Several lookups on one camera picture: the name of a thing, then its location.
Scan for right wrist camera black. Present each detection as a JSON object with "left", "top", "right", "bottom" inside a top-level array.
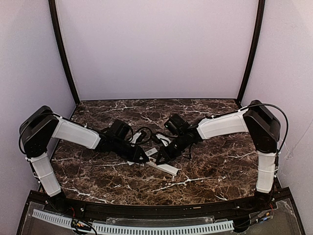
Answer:
[{"left": 152, "top": 133, "right": 172, "bottom": 146}]

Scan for black frame post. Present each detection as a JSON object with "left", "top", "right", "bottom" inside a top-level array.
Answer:
[
  {"left": 48, "top": 0, "right": 80, "bottom": 106},
  {"left": 237, "top": 0, "right": 266, "bottom": 104}
]

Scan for black front rail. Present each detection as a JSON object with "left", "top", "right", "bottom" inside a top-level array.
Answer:
[{"left": 29, "top": 189, "right": 282, "bottom": 222}]

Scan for left black frame post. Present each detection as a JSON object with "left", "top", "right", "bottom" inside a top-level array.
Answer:
[{"left": 48, "top": 0, "right": 80, "bottom": 106}]

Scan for white battery cover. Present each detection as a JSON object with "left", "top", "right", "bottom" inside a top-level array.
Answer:
[{"left": 127, "top": 147, "right": 158, "bottom": 166}]

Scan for white remote control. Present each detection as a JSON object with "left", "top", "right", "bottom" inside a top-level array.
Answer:
[{"left": 146, "top": 158, "right": 179, "bottom": 176}]

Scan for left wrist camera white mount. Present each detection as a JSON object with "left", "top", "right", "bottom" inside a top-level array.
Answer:
[{"left": 131, "top": 131, "right": 147, "bottom": 144}]

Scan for left black camera cable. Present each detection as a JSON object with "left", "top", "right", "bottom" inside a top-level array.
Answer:
[{"left": 102, "top": 126, "right": 154, "bottom": 162}]

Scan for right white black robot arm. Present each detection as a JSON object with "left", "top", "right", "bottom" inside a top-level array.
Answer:
[{"left": 156, "top": 100, "right": 286, "bottom": 209}]

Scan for right black frame post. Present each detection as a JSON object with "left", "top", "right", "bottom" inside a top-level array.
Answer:
[{"left": 237, "top": 0, "right": 266, "bottom": 104}]

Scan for white slotted cable duct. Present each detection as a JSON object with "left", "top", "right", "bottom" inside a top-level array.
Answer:
[{"left": 32, "top": 209, "right": 234, "bottom": 235}]

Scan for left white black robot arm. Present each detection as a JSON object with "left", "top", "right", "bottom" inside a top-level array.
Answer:
[{"left": 18, "top": 105, "right": 149, "bottom": 197}]

